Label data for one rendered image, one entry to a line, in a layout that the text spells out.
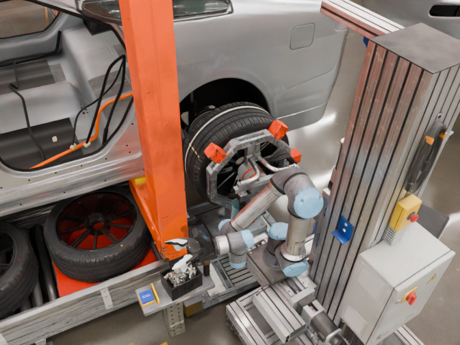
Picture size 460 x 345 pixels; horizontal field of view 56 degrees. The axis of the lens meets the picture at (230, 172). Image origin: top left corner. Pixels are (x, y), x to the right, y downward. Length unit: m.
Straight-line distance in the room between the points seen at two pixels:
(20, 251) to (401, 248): 2.12
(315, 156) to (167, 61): 2.60
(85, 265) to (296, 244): 1.37
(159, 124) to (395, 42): 1.00
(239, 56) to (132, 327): 1.82
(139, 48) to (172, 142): 0.49
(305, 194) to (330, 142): 2.71
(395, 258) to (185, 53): 1.46
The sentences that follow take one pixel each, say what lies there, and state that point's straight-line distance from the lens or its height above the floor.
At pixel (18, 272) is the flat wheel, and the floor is 0.50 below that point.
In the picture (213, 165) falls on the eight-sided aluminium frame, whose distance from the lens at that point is 2.49.
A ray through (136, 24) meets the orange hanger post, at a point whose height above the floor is 1.96.
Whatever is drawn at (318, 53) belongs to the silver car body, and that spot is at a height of 1.33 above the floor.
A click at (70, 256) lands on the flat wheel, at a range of 2.80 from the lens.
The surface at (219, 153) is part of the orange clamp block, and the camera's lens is 2.39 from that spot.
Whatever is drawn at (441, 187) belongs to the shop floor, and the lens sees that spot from 4.25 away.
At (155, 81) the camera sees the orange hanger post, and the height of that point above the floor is 1.71.
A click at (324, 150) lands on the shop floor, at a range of 4.25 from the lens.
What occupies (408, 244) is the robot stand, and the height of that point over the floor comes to 1.23.
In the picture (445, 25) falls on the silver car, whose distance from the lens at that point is 4.42.
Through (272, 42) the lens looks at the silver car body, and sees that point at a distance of 2.68.
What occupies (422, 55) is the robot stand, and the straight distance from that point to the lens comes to 1.47.
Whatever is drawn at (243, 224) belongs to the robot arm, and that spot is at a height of 1.20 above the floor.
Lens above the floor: 2.64
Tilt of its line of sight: 43 degrees down
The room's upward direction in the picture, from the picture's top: 2 degrees clockwise
